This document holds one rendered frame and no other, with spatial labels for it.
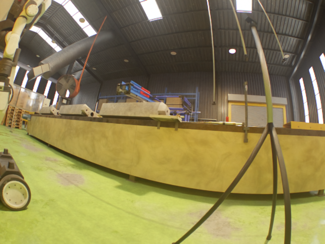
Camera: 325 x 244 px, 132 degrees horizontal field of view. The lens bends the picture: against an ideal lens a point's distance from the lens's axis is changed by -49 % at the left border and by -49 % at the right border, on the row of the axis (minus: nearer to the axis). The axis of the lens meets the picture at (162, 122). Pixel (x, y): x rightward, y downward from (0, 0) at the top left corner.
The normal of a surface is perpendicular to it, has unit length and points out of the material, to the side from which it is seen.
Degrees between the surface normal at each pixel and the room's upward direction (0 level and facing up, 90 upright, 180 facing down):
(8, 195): 90
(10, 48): 90
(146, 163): 90
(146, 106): 80
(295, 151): 90
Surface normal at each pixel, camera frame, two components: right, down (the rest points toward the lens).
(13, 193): 0.93, 0.05
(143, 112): -0.33, -0.37
